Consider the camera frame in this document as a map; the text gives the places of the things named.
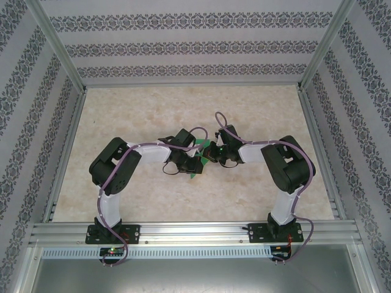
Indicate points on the aluminium mounting rail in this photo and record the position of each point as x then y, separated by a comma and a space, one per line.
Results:
195, 232

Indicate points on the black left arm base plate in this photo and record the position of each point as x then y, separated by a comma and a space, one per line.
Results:
134, 233

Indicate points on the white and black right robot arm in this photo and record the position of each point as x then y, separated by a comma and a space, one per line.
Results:
250, 152

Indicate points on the aluminium back rail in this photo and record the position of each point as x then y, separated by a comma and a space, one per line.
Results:
192, 84

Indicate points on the aluminium frame post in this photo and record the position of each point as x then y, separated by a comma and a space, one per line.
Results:
327, 45
58, 45

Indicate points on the grey metal sheet panel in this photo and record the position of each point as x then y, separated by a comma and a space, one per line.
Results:
195, 277

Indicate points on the aluminium side rail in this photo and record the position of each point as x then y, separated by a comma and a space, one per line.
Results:
317, 143
68, 143

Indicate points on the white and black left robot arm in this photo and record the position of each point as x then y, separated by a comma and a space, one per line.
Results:
152, 152

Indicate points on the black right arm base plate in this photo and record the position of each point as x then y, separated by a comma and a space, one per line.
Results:
255, 233

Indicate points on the green paper sheet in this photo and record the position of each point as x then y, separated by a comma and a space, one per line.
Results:
201, 142

